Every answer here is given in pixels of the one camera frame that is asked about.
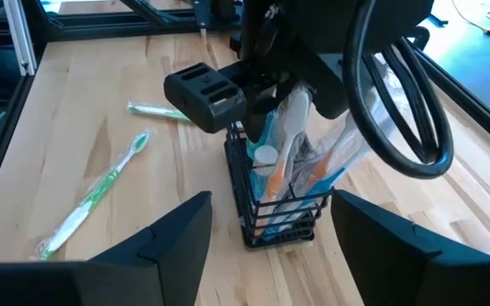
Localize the black left gripper cable loop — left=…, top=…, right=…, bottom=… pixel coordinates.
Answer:
left=341, top=0, right=455, bottom=179

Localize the orange toothbrush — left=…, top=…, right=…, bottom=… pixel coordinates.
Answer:
left=256, top=87, right=313, bottom=230
left=299, top=112, right=376, bottom=201

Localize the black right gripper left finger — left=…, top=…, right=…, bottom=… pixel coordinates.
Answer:
left=89, top=190, right=214, bottom=306

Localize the green toothbrush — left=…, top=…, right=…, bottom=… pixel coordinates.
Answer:
left=125, top=99, right=194, bottom=125
left=31, top=128, right=152, bottom=263

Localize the blue toothbrush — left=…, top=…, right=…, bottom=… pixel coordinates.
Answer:
left=264, top=139, right=372, bottom=239

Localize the silver aluminium post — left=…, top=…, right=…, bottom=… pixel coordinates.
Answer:
left=2, top=0, right=38, bottom=77

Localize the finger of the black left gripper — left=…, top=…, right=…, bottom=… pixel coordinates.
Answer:
left=244, top=84, right=280, bottom=144
left=308, top=59, right=355, bottom=121

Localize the black wire caddy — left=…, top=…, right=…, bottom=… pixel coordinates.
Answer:
left=223, top=121, right=334, bottom=250

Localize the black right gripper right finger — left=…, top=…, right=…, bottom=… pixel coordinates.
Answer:
left=330, top=189, right=490, bottom=306

